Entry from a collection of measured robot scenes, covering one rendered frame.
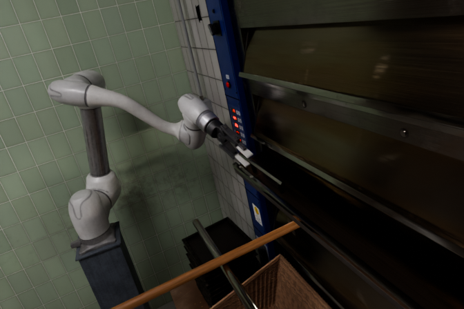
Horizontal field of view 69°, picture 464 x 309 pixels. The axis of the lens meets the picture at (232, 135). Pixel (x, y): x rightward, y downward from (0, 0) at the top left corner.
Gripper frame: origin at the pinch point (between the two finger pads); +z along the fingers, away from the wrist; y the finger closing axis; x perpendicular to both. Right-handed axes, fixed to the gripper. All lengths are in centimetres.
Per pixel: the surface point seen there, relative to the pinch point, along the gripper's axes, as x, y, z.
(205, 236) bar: 28.3, 17.5, 11.1
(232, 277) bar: 34.0, 4.1, 31.8
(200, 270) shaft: 40.1, 5.6, 23.1
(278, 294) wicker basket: 5, 65, 41
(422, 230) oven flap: 10, -44, 59
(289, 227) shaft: 6.6, 3.7, 31.9
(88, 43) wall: 11, 8, -116
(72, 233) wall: 67, 101, -71
